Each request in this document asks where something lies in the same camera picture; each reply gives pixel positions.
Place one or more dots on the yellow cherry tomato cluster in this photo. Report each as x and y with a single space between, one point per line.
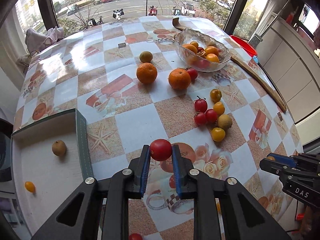
219 108

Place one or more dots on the cloth on chair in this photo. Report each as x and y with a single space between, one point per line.
38 42

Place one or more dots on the patterned checkered tablecloth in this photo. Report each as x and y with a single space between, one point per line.
87 71

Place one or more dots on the red tomato tray bottom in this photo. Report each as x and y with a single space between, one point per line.
135 236

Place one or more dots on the glass fruit bowl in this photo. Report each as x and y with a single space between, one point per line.
200 51

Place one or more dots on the large orange left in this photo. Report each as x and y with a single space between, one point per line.
146 73

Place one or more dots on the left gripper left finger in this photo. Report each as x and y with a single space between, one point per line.
140 168

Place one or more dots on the shallow white tray box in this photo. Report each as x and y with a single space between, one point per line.
55 178

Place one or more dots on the red tomato beside orange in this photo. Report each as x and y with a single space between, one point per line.
192 73

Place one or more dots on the red cherry tomato cluster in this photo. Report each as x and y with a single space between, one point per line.
211 116
200 118

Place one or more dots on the large orange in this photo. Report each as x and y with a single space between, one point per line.
146 73
179 79

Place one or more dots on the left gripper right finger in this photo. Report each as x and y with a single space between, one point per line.
181 168

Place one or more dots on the brown longan fruit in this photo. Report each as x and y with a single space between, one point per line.
59 148

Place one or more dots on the green brown round fruit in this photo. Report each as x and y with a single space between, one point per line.
145 57

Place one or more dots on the red cherry tomato cluster right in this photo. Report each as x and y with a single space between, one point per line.
211 116

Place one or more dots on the red plastic basin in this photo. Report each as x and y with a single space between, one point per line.
245 46

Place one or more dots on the small dark square object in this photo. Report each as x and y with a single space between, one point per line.
122 45

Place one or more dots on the brown longan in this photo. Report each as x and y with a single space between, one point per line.
224 122

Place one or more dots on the red cherry tomato cluster left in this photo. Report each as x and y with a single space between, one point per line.
200 118

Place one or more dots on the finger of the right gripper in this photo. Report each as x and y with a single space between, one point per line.
301 160
273 167

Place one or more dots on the dark yellow striped tomato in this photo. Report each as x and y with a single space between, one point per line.
215 95

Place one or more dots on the large orange right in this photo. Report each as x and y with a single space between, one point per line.
179 79

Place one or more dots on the red tomato with stem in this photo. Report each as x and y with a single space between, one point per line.
200 105

